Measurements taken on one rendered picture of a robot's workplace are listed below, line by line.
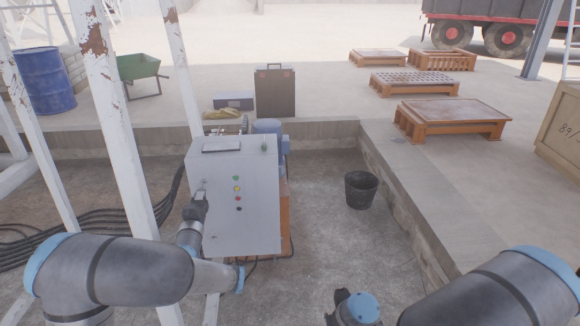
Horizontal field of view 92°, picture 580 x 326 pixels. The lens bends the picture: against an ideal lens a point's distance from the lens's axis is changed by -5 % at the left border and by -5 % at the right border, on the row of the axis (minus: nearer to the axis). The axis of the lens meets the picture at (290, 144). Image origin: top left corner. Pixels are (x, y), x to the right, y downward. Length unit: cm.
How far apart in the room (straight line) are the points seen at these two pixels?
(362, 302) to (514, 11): 863
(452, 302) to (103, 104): 93
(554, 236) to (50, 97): 583
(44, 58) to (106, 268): 476
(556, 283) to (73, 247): 74
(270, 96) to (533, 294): 353
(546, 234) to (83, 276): 273
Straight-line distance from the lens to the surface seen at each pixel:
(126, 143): 100
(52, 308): 68
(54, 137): 460
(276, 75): 375
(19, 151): 457
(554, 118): 385
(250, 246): 161
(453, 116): 374
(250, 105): 424
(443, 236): 241
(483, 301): 48
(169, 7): 178
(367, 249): 262
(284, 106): 385
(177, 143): 398
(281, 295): 229
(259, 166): 130
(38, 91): 534
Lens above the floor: 189
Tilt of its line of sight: 28 degrees down
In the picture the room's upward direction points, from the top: straight up
